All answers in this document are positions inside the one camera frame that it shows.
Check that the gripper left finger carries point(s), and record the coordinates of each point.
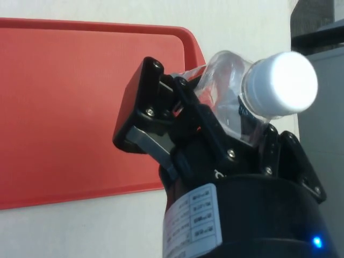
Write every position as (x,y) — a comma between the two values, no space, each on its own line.
(134,107)

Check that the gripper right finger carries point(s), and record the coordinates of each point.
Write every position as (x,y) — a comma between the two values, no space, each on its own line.
(295,158)

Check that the clear plastic bottle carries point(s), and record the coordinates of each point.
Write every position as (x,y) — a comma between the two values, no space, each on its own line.
(285,83)

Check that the red tray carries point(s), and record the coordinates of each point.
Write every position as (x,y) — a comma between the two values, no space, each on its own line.
(67,107)

